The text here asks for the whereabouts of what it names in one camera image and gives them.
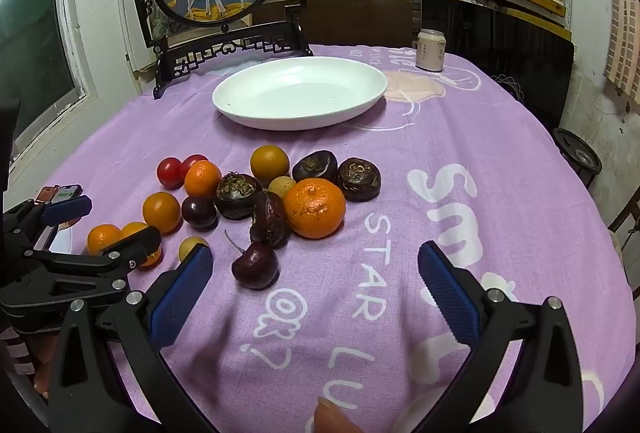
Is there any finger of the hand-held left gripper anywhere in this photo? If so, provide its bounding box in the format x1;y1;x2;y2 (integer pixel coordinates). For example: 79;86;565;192
2;195;94;244
25;226;162;275

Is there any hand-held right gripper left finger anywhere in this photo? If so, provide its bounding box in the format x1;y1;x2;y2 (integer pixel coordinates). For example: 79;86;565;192
47;245;216;433

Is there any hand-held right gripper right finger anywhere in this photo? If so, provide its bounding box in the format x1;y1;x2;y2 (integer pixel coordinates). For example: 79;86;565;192
405;240;586;433

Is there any small round orange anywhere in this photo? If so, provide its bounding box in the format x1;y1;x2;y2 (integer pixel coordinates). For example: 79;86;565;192
184;160;223;198
250;145;291;182
87;224;123;256
120;222;163;269
142;192;182;234

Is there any small yellow longan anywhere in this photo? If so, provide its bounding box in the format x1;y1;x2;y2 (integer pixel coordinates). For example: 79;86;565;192
178;236;210;262
268;176;297;200

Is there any dark purple plum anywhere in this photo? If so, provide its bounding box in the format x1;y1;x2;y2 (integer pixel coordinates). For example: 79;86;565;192
181;195;219;231

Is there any dark red cherry with stem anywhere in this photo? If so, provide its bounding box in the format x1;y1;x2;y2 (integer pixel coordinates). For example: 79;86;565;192
224;229;280;290

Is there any red cherry tomato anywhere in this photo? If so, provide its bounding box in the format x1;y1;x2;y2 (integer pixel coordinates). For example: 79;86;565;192
156;157;183;190
180;154;209;178

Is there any rough-topped dark water chestnut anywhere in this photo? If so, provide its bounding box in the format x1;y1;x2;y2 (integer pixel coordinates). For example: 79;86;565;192
215;172;263;220

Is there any large orange mandarin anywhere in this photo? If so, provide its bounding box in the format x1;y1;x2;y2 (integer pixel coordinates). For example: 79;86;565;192
284;178;347;240

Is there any white oval plate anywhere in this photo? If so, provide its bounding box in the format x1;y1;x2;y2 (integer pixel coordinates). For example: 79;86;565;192
212;56;389;131

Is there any person's right hand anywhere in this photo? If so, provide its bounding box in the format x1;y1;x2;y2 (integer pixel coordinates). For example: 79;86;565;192
316;397;383;433

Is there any smartphone in brown case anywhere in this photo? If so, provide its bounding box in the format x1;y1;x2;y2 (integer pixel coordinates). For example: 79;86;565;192
32;184;84;259

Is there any purple printed tablecloth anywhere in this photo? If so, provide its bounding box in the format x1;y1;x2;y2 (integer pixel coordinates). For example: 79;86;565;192
2;44;636;433

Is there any window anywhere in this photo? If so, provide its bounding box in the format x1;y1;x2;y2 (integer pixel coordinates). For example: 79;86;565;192
0;0;98;148

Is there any round black stool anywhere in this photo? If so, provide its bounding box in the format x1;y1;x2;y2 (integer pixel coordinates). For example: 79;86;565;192
551;128;603;188

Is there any brown wooden chair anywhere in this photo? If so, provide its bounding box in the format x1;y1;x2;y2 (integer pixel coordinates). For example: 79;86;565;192
607;198;640;264

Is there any black chair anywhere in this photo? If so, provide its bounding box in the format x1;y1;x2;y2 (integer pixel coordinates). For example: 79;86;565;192
419;0;575;134

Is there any pale drink can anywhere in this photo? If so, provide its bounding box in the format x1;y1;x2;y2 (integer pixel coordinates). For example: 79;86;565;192
416;29;447;72

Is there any brick-pattern hanging mat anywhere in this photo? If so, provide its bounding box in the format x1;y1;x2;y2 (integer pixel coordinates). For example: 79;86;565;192
602;0;640;101

